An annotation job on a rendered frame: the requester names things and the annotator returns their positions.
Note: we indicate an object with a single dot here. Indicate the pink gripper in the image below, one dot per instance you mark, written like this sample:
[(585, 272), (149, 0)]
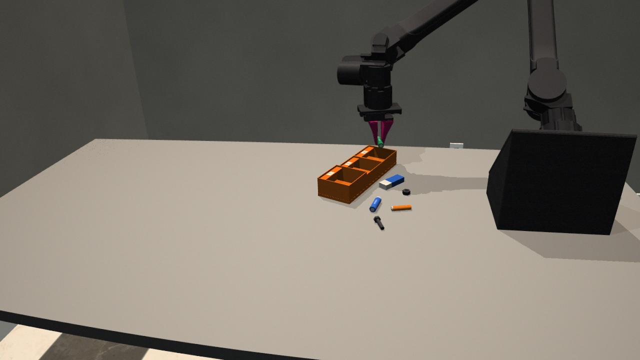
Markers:
[(379, 109)]

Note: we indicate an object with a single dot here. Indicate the black hex bolt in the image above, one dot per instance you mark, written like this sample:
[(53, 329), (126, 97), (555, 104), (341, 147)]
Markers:
[(377, 220)]

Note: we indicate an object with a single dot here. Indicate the orange rack of three bins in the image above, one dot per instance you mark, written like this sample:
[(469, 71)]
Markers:
[(345, 182)]

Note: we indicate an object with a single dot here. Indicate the orange battery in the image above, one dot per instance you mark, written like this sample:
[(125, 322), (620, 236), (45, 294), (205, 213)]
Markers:
[(401, 207)]

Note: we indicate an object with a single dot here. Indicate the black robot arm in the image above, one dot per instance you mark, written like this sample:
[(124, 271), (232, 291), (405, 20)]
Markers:
[(546, 99)]

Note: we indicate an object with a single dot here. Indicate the blue aa battery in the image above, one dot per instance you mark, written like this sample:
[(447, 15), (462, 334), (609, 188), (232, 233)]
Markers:
[(375, 204)]

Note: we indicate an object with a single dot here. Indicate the blue rectangular block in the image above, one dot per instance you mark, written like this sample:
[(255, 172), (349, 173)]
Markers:
[(391, 182)]

